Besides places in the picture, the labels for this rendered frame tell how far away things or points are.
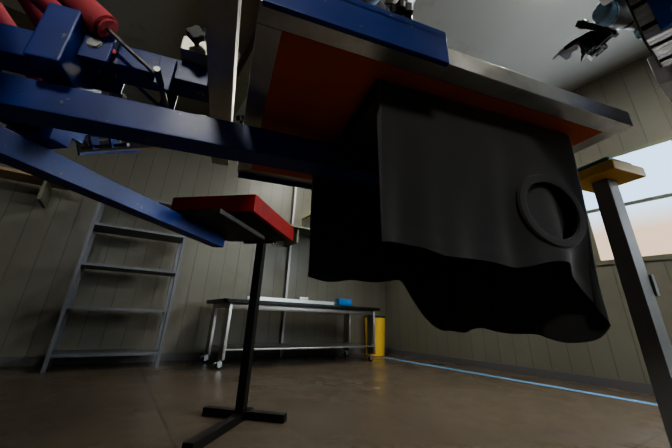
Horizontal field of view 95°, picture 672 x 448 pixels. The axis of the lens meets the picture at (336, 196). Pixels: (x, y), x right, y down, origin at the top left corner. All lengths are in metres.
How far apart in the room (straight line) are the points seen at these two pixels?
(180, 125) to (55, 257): 4.15
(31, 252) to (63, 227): 0.37
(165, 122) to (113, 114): 0.08
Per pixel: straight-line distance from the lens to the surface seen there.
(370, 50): 0.55
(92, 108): 0.72
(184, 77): 0.74
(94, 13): 0.78
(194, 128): 0.67
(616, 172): 1.08
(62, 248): 4.77
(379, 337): 5.70
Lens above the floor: 0.55
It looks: 22 degrees up
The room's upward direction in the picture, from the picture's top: 2 degrees clockwise
